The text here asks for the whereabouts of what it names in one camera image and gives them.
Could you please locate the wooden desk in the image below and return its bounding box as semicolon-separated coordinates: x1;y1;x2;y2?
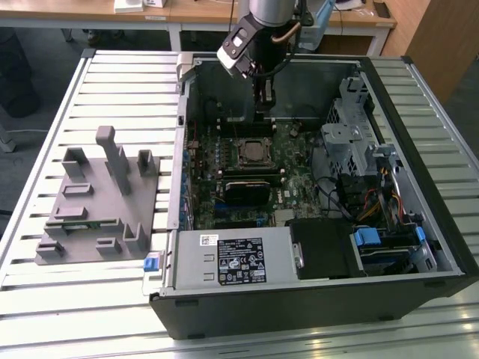
0;0;398;57

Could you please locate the black open PC case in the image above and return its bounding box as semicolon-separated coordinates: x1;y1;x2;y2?
148;51;479;340

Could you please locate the grey power supply unit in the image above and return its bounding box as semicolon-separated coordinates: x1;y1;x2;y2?
168;228;301;292

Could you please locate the black cable with copper end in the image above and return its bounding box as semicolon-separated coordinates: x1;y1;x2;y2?
269;20;302;46

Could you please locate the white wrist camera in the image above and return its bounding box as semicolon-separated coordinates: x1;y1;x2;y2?
216;16;259;74

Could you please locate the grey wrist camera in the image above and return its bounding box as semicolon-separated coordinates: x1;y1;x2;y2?
298;24;319;49

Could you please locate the wooden cabinet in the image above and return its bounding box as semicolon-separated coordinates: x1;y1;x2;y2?
381;0;479;109

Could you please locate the silver square CPU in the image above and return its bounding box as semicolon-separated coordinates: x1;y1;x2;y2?
241;141;269;162

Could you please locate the black plastic shroud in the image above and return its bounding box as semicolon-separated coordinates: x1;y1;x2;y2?
288;218;367;281

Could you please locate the green RAM stick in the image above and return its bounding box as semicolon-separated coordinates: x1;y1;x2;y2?
62;220;103;230

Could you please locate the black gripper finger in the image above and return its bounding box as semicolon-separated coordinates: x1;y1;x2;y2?
255;80;266;121
264;80;277;121

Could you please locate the silver metal disk bay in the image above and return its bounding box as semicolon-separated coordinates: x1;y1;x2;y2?
320;73;379;180

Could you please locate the hard disk in blue carrier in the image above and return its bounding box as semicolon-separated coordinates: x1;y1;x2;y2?
350;225;427;277

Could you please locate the coloured power wire bundle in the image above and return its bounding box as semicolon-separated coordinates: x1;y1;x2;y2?
357;166;409;225

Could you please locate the black bin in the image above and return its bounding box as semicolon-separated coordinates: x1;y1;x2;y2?
0;31;41;120

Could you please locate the white table foot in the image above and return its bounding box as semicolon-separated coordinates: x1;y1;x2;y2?
0;121;18;153

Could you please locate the CPU socket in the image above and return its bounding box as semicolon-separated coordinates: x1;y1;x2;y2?
232;136;278;168

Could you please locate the green motherboard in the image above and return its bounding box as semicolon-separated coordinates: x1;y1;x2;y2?
182;118;327;230

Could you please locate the metal socket cover frame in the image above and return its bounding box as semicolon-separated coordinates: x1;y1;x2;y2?
235;138;276;166

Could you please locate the grey parts rack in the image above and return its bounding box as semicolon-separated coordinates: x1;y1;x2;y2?
34;125;162;266

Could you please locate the pale grey case latch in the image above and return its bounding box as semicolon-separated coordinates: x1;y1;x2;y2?
174;52;197;94

